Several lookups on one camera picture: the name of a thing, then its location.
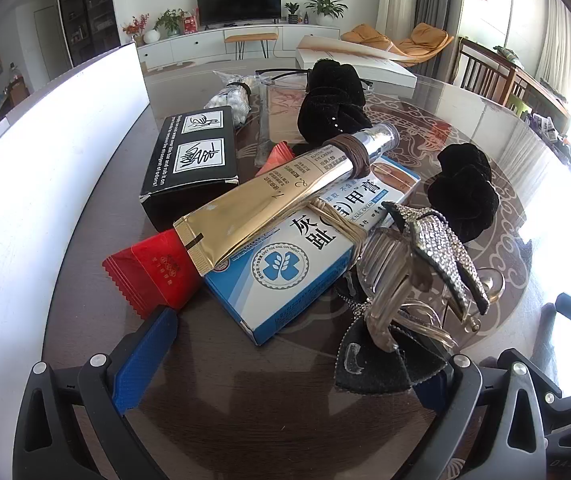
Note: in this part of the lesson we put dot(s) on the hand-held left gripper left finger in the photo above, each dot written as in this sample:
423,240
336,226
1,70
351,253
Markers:
143,360

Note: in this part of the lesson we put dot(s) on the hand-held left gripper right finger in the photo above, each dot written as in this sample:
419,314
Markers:
433,392

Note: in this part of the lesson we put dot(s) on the black bow hair clip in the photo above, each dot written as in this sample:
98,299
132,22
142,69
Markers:
375,365

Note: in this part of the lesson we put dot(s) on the red snack packet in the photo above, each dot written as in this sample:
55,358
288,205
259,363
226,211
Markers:
278,157
150,275

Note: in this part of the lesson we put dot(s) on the rhinestone hair claw clip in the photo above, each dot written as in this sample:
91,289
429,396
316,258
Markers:
435,240

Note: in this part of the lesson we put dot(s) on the small black velvet scrunchie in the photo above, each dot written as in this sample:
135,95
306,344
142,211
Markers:
465,195

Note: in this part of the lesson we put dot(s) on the blue and white ointment box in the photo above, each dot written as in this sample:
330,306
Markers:
285,280

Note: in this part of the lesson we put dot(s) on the tan rubber band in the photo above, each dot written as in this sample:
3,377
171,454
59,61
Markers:
338,222

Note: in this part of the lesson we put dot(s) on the gold cream tube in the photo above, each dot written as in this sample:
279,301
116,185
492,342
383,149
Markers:
265,200

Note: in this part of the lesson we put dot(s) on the black box with white labels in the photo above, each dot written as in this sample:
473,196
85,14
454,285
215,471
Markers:
185,180

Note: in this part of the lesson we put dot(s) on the wooden chair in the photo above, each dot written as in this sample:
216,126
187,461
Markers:
480,72

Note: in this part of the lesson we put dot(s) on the green folded cloth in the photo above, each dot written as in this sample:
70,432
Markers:
508,55

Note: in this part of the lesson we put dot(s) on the bag of cotton balls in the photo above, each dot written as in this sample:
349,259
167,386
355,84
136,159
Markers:
233,100

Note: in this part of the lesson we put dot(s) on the white sheer curtain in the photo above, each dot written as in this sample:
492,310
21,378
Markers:
558,35

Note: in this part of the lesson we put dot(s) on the clear plastic package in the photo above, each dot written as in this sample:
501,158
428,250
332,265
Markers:
280,110

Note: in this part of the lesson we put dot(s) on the large black velvet scrunchie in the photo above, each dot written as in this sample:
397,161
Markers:
330,100

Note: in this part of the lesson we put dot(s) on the orange lounge chair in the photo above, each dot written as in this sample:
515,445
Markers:
425,40

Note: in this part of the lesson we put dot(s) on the white television cabinet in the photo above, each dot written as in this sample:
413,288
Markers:
190,45

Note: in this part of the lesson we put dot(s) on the white vase with flowers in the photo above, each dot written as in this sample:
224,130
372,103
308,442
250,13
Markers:
151,36

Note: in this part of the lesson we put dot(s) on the white flat box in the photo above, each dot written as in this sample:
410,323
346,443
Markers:
365,60

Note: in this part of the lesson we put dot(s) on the red gift box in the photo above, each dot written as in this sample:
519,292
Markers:
190,24

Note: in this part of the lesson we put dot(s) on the orange bench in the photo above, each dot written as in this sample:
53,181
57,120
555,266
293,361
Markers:
250,36

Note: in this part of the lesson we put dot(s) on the bushy green potted plant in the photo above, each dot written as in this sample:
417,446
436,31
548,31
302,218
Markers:
170,20

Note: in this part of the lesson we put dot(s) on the dark display cabinet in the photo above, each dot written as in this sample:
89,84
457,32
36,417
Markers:
85,10

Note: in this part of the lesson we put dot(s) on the black television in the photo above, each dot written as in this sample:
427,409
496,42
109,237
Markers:
238,2

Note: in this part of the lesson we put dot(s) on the small green potted plant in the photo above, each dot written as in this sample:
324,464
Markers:
292,10

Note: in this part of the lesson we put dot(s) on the large green potted plant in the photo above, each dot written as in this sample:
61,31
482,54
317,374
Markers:
325,7

